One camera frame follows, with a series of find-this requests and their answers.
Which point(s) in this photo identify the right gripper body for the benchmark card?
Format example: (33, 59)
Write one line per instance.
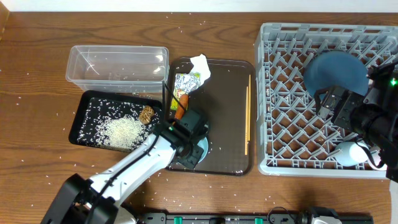
(333, 104)

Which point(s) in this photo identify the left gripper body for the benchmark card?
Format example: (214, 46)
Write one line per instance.
(189, 121)

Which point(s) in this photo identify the dark blue plate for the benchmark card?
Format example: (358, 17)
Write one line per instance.
(336, 68)

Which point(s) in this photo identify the small blue cup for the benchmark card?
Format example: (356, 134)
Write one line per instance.
(350, 153)

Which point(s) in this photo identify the orange carrot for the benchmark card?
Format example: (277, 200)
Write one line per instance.
(182, 106)

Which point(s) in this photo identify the brown food scrap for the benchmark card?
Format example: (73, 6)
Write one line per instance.
(146, 115)

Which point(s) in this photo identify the foil snack wrapper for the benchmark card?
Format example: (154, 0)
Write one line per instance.
(184, 84)

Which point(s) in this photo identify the wooden chopstick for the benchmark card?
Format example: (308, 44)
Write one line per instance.
(249, 114)
(246, 121)

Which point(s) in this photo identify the white napkin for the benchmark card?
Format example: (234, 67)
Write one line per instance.
(200, 66)

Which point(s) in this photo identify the light blue rice bowl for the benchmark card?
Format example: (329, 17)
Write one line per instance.
(204, 145)

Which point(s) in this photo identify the pink cup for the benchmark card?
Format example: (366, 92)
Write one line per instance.
(377, 160)

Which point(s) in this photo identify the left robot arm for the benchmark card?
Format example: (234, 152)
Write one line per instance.
(99, 198)

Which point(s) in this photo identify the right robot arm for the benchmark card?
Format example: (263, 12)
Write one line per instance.
(373, 116)

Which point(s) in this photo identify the grey dishwasher rack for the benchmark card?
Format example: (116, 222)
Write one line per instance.
(291, 139)

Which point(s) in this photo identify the dark brown serving tray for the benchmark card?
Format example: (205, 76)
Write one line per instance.
(223, 99)

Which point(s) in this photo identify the black plastic bin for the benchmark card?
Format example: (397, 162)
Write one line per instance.
(88, 95)

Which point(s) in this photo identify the clear plastic bin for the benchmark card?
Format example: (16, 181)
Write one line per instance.
(118, 68)

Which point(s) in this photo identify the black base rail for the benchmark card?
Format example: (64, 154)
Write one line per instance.
(277, 215)

